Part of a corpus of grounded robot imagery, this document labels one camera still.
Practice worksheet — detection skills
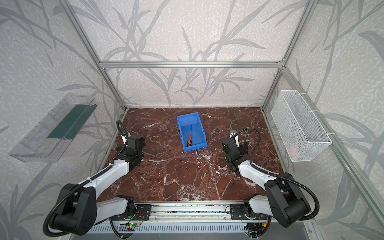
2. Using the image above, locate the blue plastic bin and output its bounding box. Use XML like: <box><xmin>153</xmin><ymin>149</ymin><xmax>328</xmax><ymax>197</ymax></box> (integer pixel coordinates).
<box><xmin>177</xmin><ymin>113</ymin><xmax>207</xmax><ymax>152</ymax></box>

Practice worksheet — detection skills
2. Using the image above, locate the orange handled screwdriver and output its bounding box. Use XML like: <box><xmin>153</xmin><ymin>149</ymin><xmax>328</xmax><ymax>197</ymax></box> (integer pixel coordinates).
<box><xmin>187</xmin><ymin>125</ymin><xmax>193</xmax><ymax>147</ymax></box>

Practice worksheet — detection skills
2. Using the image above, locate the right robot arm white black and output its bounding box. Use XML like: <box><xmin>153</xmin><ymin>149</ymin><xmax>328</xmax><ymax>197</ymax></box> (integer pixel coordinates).
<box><xmin>222</xmin><ymin>138</ymin><xmax>320</xmax><ymax>228</ymax></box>

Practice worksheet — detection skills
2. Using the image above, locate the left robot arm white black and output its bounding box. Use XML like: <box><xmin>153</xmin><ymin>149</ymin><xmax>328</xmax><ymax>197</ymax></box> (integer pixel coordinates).
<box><xmin>43</xmin><ymin>135</ymin><xmax>146</xmax><ymax>238</ymax></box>

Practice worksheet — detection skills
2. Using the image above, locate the right black corrugated cable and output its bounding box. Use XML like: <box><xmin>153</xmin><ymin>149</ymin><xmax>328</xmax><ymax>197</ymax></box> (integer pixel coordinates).
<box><xmin>235</xmin><ymin>127</ymin><xmax>320</xmax><ymax>221</ymax></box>

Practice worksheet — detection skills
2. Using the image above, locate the black corrugated cable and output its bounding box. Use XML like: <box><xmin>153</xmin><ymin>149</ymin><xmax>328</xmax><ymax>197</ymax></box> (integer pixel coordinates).
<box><xmin>42</xmin><ymin>119</ymin><xmax>130</xmax><ymax>238</ymax></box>
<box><xmin>235</xmin><ymin>127</ymin><xmax>320</xmax><ymax>221</ymax></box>

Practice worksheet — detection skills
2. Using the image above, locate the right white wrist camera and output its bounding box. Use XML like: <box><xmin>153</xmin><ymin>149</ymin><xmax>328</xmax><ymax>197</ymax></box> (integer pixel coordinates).
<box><xmin>230</xmin><ymin>130</ymin><xmax>238</xmax><ymax>139</ymax></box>

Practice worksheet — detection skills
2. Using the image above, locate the left black corrugated cable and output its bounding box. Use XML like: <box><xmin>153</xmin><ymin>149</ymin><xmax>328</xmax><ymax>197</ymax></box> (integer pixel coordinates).
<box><xmin>42</xmin><ymin>119</ymin><xmax>130</xmax><ymax>238</ymax></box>

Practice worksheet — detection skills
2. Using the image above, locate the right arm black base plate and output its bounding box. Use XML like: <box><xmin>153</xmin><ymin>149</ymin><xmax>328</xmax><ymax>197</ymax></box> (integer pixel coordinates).
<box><xmin>230</xmin><ymin>204</ymin><xmax>268</xmax><ymax>222</ymax></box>

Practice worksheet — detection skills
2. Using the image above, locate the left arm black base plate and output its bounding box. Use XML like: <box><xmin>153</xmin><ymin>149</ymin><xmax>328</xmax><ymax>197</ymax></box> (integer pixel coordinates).
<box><xmin>112</xmin><ymin>204</ymin><xmax>152</xmax><ymax>221</ymax></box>

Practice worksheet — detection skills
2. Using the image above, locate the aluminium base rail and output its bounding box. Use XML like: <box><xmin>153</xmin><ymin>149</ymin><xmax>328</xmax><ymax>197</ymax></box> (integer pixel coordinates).
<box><xmin>80</xmin><ymin>201</ymin><xmax>316</xmax><ymax>224</ymax></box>

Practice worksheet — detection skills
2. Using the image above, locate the white wire mesh basket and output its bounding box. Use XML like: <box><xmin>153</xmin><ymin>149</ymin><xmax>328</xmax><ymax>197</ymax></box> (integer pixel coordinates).
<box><xmin>271</xmin><ymin>90</ymin><xmax>332</xmax><ymax>162</ymax></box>

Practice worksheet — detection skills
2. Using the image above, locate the clear plastic wall tray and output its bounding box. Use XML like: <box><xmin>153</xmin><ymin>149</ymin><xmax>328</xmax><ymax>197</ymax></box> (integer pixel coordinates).
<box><xmin>9</xmin><ymin>94</ymin><xmax>97</xmax><ymax>163</ymax></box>

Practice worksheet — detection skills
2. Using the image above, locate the aluminium frame crossbar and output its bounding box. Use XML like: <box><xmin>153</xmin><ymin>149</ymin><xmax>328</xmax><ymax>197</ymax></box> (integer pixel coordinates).
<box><xmin>100</xmin><ymin>61</ymin><xmax>283</xmax><ymax>69</ymax></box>

